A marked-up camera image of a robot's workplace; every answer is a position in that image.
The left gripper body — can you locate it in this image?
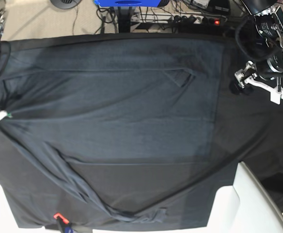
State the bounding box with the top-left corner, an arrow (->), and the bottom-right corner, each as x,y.
235,55 -> 283,87

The dark grey T-shirt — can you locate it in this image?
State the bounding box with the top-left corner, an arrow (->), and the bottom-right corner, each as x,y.
0,39 -> 225,227

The black table leg post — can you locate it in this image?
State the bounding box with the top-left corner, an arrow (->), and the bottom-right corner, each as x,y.
114,6 -> 136,33

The round grey floor base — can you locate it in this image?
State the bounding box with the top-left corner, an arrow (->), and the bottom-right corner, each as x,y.
50,0 -> 81,10

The white power strip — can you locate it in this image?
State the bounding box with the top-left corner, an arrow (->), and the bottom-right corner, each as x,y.
130,12 -> 227,26

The red blue clamp bottom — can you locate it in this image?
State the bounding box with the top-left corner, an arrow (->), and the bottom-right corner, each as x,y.
53,213 -> 75,233

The black table cloth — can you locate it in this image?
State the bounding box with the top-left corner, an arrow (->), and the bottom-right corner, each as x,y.
0,33 -> 283,230

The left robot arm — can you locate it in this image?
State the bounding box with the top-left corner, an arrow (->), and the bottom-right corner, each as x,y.
230,0 -> 283,95

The blue plastic box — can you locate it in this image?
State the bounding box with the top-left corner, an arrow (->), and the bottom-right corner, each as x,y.
94,0 -> 169,7

